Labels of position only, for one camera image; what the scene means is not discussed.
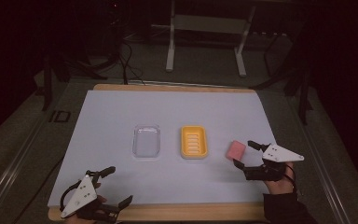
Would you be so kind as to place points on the yellow soap dish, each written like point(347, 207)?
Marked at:
point(193, 152)

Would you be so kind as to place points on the black tripod stand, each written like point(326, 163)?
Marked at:
point(304, 99)
point(47, 90)

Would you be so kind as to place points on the pale lavender table mat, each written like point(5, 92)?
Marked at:
point(121, 112)

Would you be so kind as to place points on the pink soap bar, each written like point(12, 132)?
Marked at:
point(236, 150)

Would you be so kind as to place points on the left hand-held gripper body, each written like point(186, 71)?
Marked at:
point(82, 194)

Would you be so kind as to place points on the person's right hand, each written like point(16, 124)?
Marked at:
point(280, 186)

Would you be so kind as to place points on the clear plastic soap dish lid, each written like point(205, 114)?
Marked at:
point(146, 141)

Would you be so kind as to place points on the white metal stand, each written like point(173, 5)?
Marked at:
point(170, 46)

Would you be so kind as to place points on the person's left hand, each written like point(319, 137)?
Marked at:
point(102, 199)

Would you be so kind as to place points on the wooden table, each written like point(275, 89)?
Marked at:
point(180, 212)

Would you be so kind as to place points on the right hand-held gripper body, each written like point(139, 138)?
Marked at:
point(279, 154)

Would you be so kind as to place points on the metal floor rail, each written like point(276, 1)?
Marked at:
point(9, 172)
point(324, 161)

